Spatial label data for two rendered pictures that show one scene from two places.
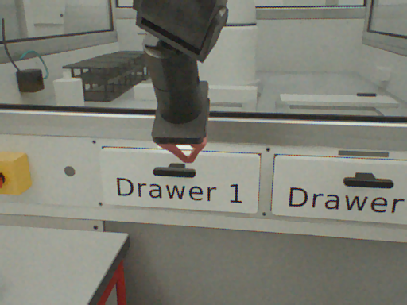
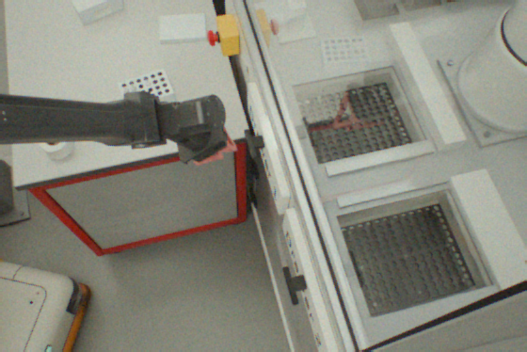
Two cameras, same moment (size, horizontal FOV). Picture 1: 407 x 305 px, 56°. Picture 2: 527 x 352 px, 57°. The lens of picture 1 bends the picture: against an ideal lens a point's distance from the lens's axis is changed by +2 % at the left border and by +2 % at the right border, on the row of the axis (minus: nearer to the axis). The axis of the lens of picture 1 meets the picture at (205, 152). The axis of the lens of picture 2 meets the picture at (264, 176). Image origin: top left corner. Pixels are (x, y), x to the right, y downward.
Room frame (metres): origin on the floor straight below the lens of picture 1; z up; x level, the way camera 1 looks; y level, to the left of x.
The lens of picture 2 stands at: (0.41, -0.41, 1.82)
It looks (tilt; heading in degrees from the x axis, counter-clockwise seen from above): 65 degrees down; 64
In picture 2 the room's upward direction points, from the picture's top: 4 degrees clockwise
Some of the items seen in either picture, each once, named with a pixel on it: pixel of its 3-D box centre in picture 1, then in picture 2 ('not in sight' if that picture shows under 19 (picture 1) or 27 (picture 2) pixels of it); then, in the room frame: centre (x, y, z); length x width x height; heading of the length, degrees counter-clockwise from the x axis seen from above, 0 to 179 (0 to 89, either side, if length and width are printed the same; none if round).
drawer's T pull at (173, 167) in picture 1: (176, 169); (255, 143); (0.61, 0.05, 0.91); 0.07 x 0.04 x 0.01; 82
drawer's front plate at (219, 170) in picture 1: (179, 179); (266, 147); (0.64, 0.05, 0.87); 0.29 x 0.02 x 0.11; 82
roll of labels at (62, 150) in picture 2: not in sight; (55, 142); (0.19, 0.29, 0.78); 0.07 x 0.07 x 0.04
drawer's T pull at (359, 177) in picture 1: (366, 179); (296, 283); (0.57, -0.26, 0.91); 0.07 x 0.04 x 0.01; 82
